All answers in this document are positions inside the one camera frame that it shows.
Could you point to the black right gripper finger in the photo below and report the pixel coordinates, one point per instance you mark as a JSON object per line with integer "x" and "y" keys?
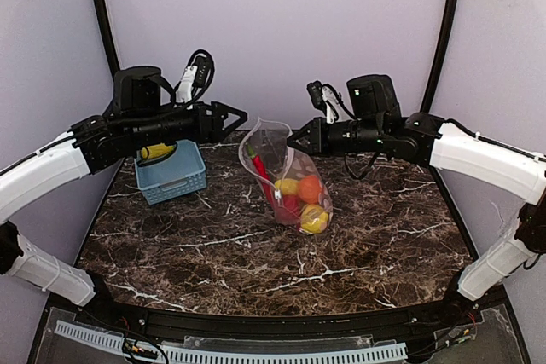
{"x": 303, "y": 137}
{"x": 305, "y": 149}

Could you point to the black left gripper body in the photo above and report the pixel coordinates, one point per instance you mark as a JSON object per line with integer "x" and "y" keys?
{"x": 214, "y": 121}

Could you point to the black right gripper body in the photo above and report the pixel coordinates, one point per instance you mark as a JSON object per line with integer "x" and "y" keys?
{"x": 318, "y": 136}

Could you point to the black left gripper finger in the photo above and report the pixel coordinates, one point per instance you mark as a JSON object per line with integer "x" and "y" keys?
{"x": 221, "y": 111}
{"x": 228, "y": 129}

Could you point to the orange fruit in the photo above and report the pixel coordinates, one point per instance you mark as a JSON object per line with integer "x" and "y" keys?
{"x": 310, "y": 189}

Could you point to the clear zip top bag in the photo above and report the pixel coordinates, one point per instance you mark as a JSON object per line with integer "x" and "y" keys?
{"x": 269, "y": 140}

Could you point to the red chili pepper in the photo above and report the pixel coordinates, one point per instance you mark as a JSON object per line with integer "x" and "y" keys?
{"x": 261, "y": 170}

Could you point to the yellow banana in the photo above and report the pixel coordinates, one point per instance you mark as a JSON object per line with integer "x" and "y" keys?
{"x": 158, "y": 151}

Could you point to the red fruit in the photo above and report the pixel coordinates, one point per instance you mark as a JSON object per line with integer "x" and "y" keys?
{"x": 288, "y": 212}

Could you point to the yellow round fruit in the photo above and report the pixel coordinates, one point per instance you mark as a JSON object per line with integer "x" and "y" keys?
{"x": 314, "y": 219}

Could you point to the yellow oblong fruit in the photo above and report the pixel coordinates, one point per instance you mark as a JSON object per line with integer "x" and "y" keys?
{"x": 287, "y": 186}

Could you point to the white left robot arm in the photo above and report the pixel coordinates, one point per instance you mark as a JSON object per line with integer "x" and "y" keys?
{"x": 145, "y": 111}

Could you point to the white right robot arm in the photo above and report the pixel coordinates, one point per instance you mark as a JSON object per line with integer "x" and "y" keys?
{"x": 377, "y": 126}

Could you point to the blue plastic basket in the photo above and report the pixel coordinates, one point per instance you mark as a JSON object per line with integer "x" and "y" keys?
{"x": 182, "y": 172}

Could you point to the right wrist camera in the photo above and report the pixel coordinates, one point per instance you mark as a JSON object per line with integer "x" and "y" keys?
{"x": 327, "y": 100}

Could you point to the black right frame post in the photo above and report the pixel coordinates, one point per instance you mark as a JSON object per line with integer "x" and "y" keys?
{"x": 440, "y": 52}

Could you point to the black frame post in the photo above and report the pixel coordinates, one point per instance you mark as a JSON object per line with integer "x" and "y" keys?
{"x": 106, "y": 33}
{"x": 440, "y": 52}

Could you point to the black left frame post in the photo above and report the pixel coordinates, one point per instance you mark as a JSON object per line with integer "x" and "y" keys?
{"x": 106, "y": 33}

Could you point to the black front table rail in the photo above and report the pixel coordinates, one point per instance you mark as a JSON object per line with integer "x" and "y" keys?
{"x": 415, "y": 324}

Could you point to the white slotted cable duct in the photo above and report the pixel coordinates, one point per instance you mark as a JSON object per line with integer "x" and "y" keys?
{"x": 209, "y": 350}

